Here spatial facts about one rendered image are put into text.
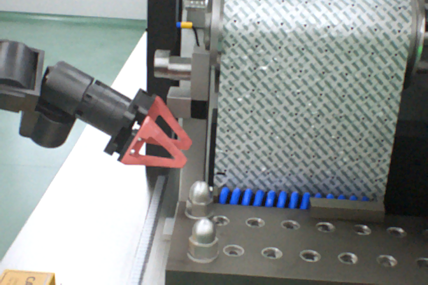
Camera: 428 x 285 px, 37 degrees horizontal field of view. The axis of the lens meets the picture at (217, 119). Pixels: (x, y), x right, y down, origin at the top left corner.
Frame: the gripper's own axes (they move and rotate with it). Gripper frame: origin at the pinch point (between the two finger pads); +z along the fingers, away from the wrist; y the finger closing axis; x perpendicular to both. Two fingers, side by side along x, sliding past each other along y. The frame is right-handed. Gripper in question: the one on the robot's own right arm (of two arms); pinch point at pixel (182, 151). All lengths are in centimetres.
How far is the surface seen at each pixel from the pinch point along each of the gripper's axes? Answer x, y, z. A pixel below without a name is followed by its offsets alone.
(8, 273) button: -24.7, 7.0, -12.0
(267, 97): 11.9, -1.7, 5.9
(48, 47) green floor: -174, -444, -97
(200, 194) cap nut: -0.9, 6.6, 4.0
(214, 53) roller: 13.2, -2.8, -2.9
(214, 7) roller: 18.4, -2.9, -5.8
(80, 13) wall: -168, -552, -101
